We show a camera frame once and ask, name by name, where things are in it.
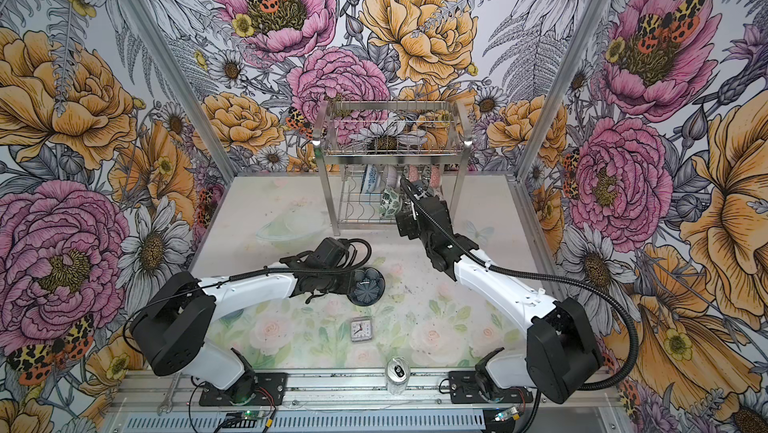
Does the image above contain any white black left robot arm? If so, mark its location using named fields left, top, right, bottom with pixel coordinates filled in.
left=127, top=237, right=385, bottom=404

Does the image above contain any green leaf print bowl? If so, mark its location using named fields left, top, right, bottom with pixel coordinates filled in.
left=379, top=187, right=403, bottom=219

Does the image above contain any silver drink can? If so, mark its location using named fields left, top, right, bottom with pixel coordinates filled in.
left=385, top=357, right=411, bottom=396

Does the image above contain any purple striped bowl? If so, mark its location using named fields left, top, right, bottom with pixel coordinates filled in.
left=383, top=165, right=401, bottom=189

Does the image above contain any stainless steel dish rack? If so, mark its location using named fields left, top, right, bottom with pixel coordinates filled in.
left=311, top=99, right=473, bottom=234

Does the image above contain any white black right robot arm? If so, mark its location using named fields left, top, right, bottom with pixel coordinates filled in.
left=396, top=178, right=603, bottom=404

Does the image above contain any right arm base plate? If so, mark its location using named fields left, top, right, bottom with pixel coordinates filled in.
left=448, top=370, right=534, bottom=405

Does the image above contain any black corrugated right cable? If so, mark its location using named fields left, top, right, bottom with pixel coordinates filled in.
left=400, top=177, right=640, bottom=433

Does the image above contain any aluminium front rail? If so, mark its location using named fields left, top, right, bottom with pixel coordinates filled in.
left=110, top=365, right=622, bottom=413

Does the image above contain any green circuit board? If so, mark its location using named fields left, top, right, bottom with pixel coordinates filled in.
left=220, top=410, right=273, bottom=430

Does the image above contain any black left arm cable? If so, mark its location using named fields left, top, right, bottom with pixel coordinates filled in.
left=121, top=237, right=374, bottom=356

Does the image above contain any black white floral bowl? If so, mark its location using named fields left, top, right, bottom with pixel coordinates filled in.
left=426, top=165, right=442, bottom=190

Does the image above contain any dark navy wave bowl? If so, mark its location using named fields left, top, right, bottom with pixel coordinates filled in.
left=347, top=267, right=386, bottom=307

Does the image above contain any silver wrench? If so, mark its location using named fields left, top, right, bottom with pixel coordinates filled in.
left=157, top=372, right=181, bottom=416

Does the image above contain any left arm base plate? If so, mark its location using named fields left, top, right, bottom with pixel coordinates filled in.
left=199, top=372, right=288, bottom=407

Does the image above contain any blue floral bowl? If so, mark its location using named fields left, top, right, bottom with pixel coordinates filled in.
left=360, top=164, right=381, bottom=195

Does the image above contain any white vented cable duct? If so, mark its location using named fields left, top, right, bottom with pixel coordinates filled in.
left=112, top=409, right=486, bottom=432

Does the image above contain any small square alarm clock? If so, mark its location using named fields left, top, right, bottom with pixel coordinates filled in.
left=350, top=318, right=374, bottom=343

